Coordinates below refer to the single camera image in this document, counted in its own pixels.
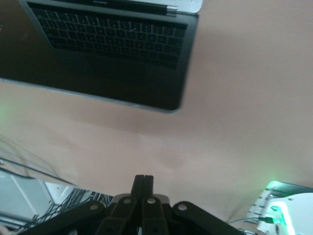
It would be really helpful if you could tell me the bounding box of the silver grey laptop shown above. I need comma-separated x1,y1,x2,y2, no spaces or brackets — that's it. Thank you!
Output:
0,0,204,115

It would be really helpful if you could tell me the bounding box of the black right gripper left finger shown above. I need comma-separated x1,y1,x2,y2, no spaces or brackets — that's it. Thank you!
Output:
14,174,145,235

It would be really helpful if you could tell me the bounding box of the grey equipment box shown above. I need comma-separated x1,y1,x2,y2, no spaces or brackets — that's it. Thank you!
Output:
0,168,56,222

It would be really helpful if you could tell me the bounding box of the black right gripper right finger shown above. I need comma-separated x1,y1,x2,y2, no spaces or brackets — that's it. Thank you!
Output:
142,175,245,235

